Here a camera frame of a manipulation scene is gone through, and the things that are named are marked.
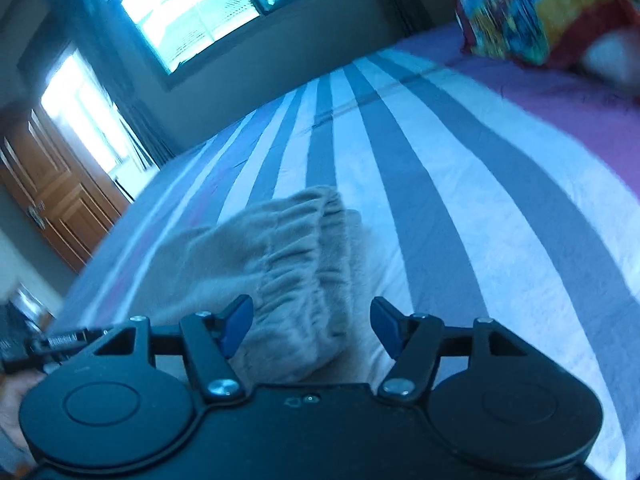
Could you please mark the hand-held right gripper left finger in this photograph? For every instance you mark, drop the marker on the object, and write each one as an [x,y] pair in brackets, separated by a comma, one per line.
[234,327]

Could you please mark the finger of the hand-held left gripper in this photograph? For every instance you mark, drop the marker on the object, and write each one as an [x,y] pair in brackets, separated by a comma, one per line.
[70,340]

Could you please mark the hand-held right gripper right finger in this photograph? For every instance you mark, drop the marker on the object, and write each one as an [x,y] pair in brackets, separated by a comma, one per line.
[387,327]

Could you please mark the beige pants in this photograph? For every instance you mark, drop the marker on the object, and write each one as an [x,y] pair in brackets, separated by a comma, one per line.
[280,280]

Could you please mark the person's left hand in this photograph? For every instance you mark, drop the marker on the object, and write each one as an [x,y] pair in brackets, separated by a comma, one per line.
[15,410]

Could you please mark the wooden door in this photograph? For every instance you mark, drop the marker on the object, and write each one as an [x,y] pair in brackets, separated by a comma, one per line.
[55,195]

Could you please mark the striped bed sheet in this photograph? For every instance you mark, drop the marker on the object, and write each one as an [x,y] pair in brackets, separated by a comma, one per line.
[475,200]

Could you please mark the dark curtain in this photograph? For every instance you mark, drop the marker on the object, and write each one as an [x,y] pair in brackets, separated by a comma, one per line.
[142,130]

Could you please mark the window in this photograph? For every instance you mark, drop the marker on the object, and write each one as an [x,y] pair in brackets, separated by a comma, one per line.
[185,7]

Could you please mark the colourful patterned pillow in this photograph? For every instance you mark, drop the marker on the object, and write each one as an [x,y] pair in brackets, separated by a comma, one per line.
[535,10]

